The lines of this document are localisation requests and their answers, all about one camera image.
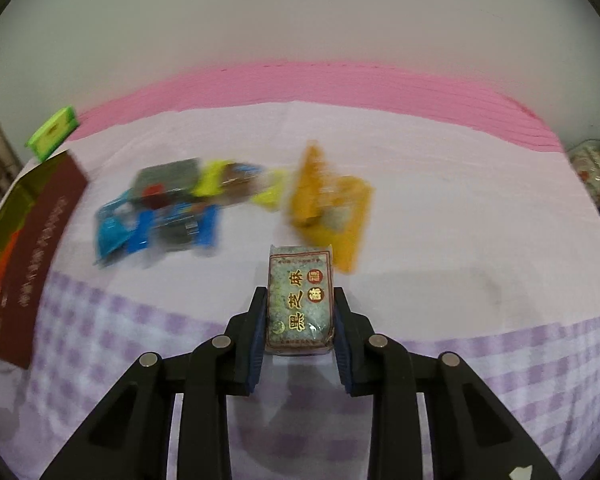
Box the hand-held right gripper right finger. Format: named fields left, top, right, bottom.
left=332, top=287, right=563, bottom=480

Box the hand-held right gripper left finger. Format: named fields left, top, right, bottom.
left=40, top=286, right=269, bottom=480

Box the small red-dotted snack packet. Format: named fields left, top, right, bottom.
left=265, top=244, right=338, bottom=357

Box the blue snack packet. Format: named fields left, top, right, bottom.
left=94, top=195, right=151, bottom=267
left=142, top=200, right=221, bottom=253

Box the orange snack packet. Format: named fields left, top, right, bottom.
left=285, top=141, right=376, bottom=274

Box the yellow-edged clear round cake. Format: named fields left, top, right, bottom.
left=195, top=159, right=291, bottom=211

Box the grey snack packet red label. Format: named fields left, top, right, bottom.
left=132, top=157, right=203, bottom=209

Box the maroon tin box gold inside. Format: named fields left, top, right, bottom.
left=0, top=152, right=93, bottom=371

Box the pink and purple checked tablecloth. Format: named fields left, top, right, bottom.
left=0, top=60, right=600, bottom=480

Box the green tissue pack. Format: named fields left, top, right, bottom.
left=25, top=106, right=80, bottom=163

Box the floral jar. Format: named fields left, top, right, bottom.
left=567, top=139, right=600, bottom=198

